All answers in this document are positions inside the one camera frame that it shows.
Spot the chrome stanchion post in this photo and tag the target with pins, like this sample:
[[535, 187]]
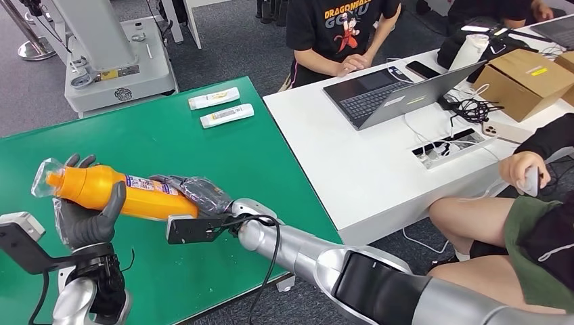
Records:
[[33, 49]]

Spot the black smartphone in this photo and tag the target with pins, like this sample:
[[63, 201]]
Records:
[[422, 70]]

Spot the person in black printed shirt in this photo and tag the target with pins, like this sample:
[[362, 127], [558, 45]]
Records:
[[332, 27]]

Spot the dark grey laptop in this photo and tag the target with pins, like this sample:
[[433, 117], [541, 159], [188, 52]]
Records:
[[558, 31]]

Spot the white machine base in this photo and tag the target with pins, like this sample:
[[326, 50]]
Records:
[[116, 58]]

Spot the white bottle with orange print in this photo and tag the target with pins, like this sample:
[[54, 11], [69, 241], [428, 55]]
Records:
[[214, 98]]

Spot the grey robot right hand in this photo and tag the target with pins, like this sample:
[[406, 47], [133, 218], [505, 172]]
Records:
[[202, 193]]

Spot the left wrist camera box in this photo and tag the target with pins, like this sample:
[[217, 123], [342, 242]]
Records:
[[20, 228]]

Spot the person in green shorts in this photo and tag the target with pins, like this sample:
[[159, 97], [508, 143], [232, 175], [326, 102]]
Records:
[[471, 224]]

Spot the orange detergent bottle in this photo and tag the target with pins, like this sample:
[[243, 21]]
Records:
[[148, 202]]

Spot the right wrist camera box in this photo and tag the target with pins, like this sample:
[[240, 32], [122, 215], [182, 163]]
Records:
[[193, 229]]

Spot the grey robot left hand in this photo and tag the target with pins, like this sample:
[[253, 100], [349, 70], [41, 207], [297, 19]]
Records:
[[85, 228]]

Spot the grey open laptop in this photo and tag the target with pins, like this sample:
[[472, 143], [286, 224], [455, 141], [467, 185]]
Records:
[[372, 96]]

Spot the beige smartphone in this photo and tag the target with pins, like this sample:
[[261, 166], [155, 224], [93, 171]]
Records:
[[504, 132]]

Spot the large cardboard box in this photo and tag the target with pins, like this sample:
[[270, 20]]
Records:
[[520, 83]]

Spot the white paper roll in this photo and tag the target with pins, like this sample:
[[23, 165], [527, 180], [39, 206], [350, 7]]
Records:
[[468, 51]]

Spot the small cardboard box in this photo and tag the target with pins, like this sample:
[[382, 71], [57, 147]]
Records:
[[567, 60]]

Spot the black bag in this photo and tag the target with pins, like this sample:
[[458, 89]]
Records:
[[502, 47]]

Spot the grey handheld controller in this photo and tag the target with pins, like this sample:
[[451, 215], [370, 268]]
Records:
[[531, 181]]

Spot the white furniture leg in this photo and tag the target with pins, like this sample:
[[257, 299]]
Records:
[[193, 22]]

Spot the person with bare forearms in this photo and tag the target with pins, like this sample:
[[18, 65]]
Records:
[[493, 9]]

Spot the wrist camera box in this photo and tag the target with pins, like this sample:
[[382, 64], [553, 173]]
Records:
[[20, 228], [193, 229]]

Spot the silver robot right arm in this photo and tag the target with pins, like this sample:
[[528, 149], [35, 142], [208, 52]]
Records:
[[305, 255]]

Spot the white bottle with barcode label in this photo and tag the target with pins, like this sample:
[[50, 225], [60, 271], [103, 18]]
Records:
[[227, 115]]

